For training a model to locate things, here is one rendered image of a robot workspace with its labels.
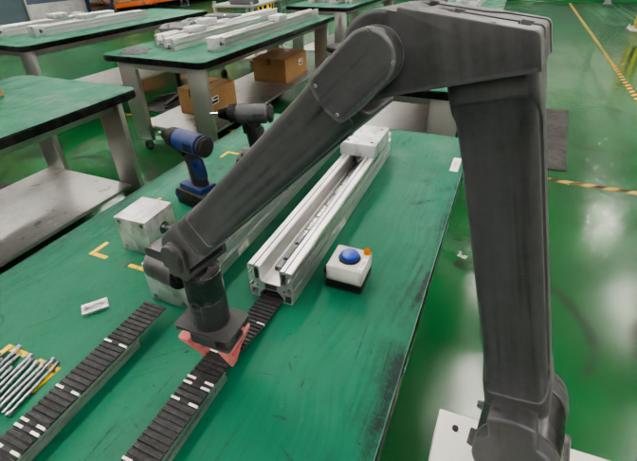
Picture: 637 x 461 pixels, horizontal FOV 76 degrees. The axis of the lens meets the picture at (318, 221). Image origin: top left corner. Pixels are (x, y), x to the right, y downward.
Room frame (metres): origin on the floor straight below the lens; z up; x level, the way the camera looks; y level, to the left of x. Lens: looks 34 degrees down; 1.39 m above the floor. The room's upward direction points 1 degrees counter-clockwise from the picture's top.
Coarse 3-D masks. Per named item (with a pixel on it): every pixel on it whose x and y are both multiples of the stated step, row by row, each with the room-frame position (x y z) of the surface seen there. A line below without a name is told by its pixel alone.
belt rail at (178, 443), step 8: (224, 376) 0.44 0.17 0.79; (216, 384) 0.41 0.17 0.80; (216, 392) 0.41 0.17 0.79; (208, 400) 0.39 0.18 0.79; (200, 408) 0.37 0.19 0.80; (192, 416) 0.35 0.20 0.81; (200, 416) 0.37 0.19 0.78; (192, 424) 0.35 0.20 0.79; (184, 432) 0.33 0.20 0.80; (176, 440) 0.32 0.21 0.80; (184, 440) 0.33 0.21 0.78; (176, 448) 0.31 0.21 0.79; (168, 456) 0.30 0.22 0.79
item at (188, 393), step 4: (180, 384) 0.40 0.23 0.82; (184, 384) 0.40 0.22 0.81; (180, 388) 0.40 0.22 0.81; (184, 388) 0.40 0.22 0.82; (188, 388) 0.40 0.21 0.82; (192, 388) 0.40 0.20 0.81; (176, 392) 0.39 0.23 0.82; (180, 392) 0.39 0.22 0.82; (184, 392) 0.39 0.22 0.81; (188, 392) 0.39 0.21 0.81; (192, 392) 0.39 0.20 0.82; (196, 392) 0.39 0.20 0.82; (200, 392) 0.39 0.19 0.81; (184, 396) 0.38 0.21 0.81; (188, 396) 0.38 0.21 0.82; (192, 396) 0.38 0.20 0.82; (196, 396) 0.38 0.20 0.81; (200, 396) 0.38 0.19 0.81; (204, 396) 0.38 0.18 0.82; (192, 400) 0.38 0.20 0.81; (196, 400) 0.37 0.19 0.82; (200, 400) 0.37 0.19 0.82; (200, 404) 0.37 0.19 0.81
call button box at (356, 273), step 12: (336, 252) 0.71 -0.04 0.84; (360, 252) 0.70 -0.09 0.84; (336, 264) 0.67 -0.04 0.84; (348, 264) 0.66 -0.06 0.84; (360, 264) 0.66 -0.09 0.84; (336, 276) 0.66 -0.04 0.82; (348, 276) 0.65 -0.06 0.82; (360, 276) 0.64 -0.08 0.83; (348, 288) 0.65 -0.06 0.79; (360, 288) 0.64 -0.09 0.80
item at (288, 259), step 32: (352, 160) 1.18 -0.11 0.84; (384, 160) 1.27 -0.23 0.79; (320, 192) 0.94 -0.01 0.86; (352, 192) 0.95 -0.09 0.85; (288, 224) 0.78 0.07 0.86; (320, 224) 0.78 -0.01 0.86; (256, 256) 0.67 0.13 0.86; (288, 256) 0.70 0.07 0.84; (320, 256) 0.75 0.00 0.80; (256, 288) 0.66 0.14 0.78; (288, 288) 0.61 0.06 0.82
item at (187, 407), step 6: (174, 396) 0.38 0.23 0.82; (180, 396) 0.38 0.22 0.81; (168, 402) 0.37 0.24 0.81; (174, 402) 0.37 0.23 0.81; (180, 402) 0.37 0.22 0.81; (186, 402) 0.37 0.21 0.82; (192, 402) 0.37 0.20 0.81; (174, 408) 0.36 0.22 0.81; (180, 408) 0.36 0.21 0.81; (186, 408) 0.36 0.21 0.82; (192, 408) 0.36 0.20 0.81; (186, 414) 0.35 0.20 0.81; (192, 414) 0.35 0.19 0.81
